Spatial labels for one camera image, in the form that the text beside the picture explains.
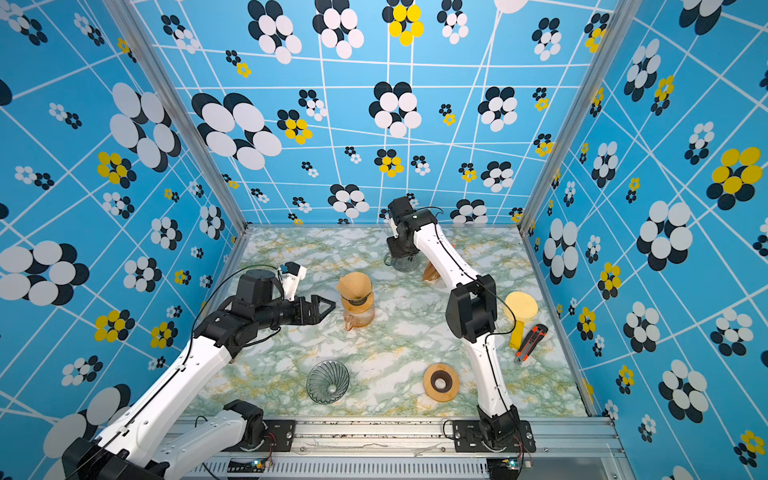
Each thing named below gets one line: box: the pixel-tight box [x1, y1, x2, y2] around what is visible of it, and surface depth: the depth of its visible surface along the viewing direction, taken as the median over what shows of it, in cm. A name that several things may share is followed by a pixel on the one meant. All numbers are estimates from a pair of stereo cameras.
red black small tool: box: [514, 324, 549, 365], surface depth 90 cm
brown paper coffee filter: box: [336, 272, 373, 298], surface depth 88 cm
